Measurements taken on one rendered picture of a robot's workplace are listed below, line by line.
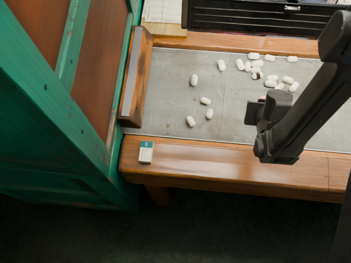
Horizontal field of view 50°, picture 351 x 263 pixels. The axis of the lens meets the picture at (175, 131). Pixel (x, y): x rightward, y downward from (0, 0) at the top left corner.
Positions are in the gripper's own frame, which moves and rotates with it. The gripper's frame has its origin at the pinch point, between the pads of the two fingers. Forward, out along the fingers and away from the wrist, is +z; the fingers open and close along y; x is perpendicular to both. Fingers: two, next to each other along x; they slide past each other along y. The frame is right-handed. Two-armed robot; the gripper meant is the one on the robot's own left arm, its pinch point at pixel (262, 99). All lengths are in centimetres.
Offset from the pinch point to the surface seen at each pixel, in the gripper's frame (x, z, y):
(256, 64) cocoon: -2.4, 18.7, 0.7
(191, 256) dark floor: 92, 23, 14
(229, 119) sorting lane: 10.5, 6.1, 7.5
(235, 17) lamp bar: -22.9, -7.1, 10.7
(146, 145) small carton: 14.8, -5.9, 30.5
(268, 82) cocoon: 1.1, 14.2, -3.3
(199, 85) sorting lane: 4.1, 14.0, 17.5
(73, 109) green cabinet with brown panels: -12, -36, 39
